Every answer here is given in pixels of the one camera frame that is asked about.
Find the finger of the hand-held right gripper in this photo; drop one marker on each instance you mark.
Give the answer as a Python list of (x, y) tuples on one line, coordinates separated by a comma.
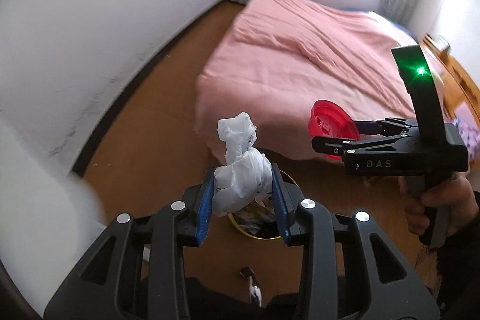
[(337, 144), (378, 127)]

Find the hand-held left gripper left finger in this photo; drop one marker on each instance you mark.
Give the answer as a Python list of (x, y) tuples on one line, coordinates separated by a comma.
[(205, 217)]

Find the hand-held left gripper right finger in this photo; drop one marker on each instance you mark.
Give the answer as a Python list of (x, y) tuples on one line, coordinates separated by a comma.
[(280, 209)]

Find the red plastic lid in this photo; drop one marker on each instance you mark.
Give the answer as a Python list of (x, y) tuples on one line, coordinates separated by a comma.
[(330, 127)]

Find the yellow trash bin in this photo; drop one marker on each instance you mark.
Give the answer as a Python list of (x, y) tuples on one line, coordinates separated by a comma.
[(258, 226)]

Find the white plastic bag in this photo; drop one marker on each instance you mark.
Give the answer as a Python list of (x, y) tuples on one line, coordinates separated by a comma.
[(240, 173)]

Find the person's right forearm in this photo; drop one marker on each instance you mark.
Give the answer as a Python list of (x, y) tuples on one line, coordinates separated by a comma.
[(461, 267)]

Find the person's right hand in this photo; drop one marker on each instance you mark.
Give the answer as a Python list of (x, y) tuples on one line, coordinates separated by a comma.
[(450, 203)]

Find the purple floral cloth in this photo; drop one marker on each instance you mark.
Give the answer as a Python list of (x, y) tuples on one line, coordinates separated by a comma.
[(468, 132)]

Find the small white scrap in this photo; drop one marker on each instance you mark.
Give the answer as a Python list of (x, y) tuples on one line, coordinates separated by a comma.
[(254, 290)]

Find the wooden bedside furniture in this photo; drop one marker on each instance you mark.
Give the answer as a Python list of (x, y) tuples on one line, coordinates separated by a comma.
[(459, 80)]

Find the bed with pink blanket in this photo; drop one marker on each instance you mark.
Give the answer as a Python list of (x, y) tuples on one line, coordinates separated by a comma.
[(307, 61)]

